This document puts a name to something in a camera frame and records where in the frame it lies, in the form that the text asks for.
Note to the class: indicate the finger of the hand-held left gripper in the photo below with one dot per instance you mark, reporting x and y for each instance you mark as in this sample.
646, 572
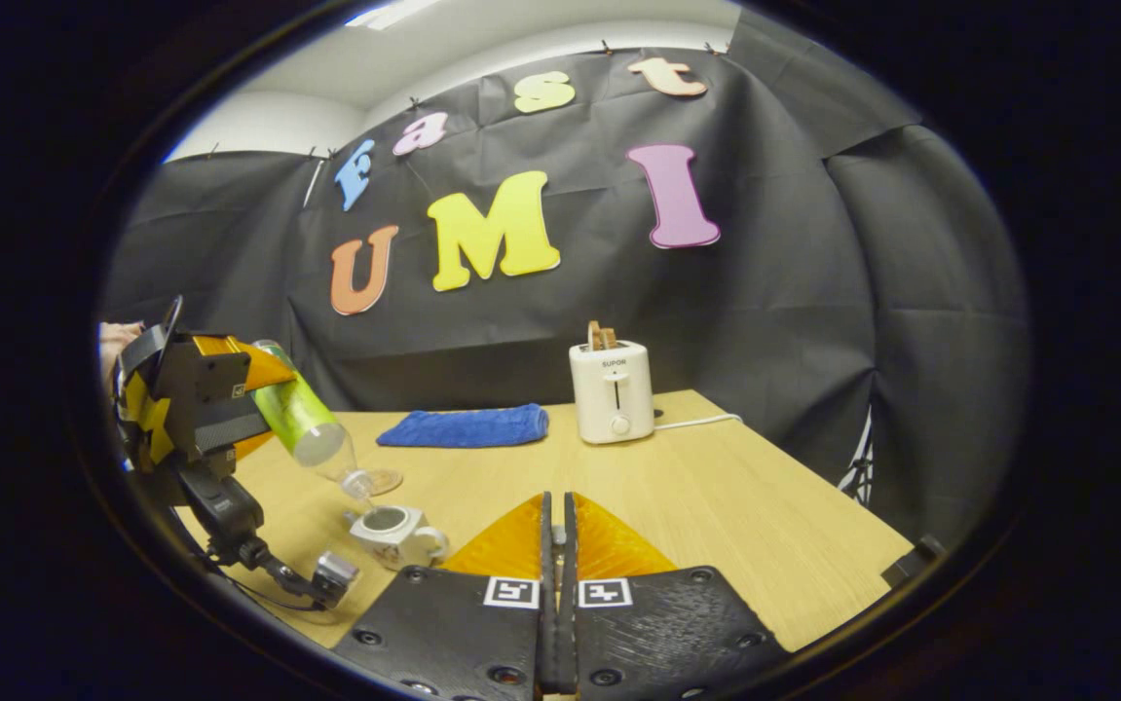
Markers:
205, 380
229, 428

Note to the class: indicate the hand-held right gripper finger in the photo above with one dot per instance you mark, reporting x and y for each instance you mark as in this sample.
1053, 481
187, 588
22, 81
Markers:
546, 643
568, 643

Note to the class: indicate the green label water bottle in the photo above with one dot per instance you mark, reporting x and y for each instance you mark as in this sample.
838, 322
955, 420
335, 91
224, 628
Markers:
302, 419

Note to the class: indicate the round wooden coaster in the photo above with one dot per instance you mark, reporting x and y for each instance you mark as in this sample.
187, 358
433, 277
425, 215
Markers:
387, 482

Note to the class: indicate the white teacup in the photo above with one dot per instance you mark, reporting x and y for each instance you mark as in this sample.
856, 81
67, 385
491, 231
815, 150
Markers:
399, 545

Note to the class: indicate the blue towel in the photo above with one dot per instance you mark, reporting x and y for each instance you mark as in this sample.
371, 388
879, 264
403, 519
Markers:
467, 426

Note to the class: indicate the white toaster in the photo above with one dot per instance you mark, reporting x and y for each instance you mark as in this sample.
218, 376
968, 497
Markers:
612, 399

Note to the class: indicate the bread slice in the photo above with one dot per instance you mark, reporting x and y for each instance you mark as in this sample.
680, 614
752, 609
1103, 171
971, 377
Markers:
602, 336

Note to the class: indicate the white thin frame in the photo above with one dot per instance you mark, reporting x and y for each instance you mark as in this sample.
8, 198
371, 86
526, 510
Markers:
857, 458

